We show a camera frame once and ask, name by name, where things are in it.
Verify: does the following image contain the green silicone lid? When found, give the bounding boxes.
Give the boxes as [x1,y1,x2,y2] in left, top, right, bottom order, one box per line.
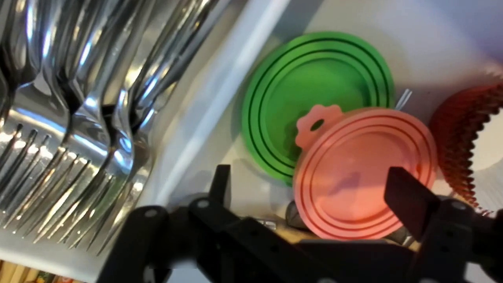
[240,30,396,186]

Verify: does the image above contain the red fluted cupcake liners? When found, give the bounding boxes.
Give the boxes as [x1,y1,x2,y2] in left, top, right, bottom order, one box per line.
[427,61,503,217]

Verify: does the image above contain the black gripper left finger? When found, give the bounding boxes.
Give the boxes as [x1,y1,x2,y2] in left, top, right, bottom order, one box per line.
[96,162,343,283]

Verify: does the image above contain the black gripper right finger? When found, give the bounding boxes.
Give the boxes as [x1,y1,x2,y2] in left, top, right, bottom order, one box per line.
[383,165,503,283]

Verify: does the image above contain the small metal rod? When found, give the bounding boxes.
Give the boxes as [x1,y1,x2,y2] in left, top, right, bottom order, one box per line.
[393,87,415,113]

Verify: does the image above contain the white cutlery tray organizer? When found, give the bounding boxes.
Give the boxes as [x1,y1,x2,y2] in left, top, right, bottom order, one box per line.
[0,0,503,283]

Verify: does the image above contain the peach silicone lid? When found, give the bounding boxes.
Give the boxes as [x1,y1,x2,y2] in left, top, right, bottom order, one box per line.
[291,102,438,242]

